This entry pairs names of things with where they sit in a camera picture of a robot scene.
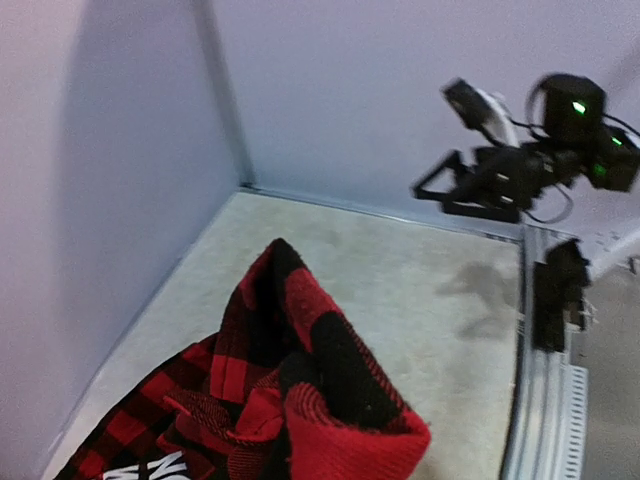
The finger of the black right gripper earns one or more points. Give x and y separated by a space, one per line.
453 162
479 212

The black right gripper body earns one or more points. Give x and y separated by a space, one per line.
514 177

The red black plaid shirt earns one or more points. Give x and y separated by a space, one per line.
285 389

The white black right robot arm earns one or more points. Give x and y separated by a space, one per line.
566 134

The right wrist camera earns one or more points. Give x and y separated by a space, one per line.
482 112

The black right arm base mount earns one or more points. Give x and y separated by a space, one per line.
559 283

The aluminium front rail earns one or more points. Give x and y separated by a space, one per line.
575 412

